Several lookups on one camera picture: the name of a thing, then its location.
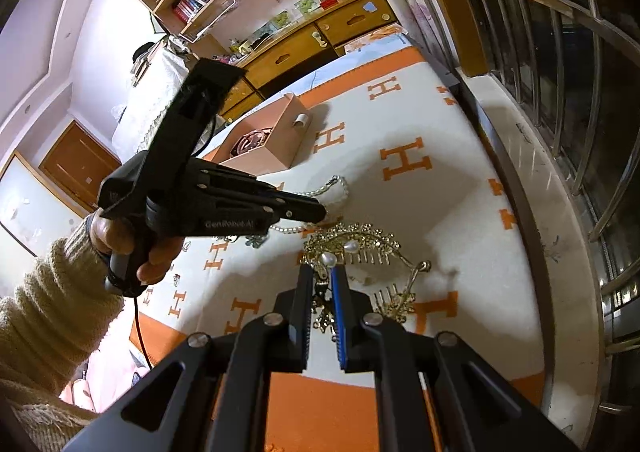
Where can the orange white H-pattern blanket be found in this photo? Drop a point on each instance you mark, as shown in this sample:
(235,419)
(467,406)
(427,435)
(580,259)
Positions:
(418,167)

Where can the gold blue butterfly earring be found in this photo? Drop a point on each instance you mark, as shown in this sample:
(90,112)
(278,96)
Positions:
(255,241)

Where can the metal window grille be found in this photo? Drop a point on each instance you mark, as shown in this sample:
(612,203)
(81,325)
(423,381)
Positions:
(573,66)

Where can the pink jewelry box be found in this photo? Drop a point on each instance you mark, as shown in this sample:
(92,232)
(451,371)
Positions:
(266,141)

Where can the wooden desk with drawers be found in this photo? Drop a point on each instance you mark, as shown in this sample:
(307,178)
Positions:
(301,48)

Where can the person's left hand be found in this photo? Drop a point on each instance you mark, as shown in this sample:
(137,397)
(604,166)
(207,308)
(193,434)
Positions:
(115,236)

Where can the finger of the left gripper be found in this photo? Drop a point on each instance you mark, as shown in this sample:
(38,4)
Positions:
(290,206)

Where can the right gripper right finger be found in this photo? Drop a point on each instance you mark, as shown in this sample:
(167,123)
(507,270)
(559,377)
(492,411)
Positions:
(434,393)

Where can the cream knit sweater forearm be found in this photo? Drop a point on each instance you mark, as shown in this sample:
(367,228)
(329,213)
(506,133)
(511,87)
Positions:
(51,324)

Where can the brown wooden door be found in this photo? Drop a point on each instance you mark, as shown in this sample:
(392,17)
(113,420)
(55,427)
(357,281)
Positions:
(78,163)

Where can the white lace covered furniture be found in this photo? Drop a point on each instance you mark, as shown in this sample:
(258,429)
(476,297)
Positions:
(156,77)

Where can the stack of magazines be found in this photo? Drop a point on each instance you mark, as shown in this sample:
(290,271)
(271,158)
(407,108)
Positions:
(373,36)

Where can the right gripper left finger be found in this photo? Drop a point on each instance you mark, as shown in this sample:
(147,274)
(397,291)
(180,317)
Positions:
(210,394)

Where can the gold pearl hair comb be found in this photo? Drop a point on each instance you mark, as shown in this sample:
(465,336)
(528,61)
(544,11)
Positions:
(374,264)

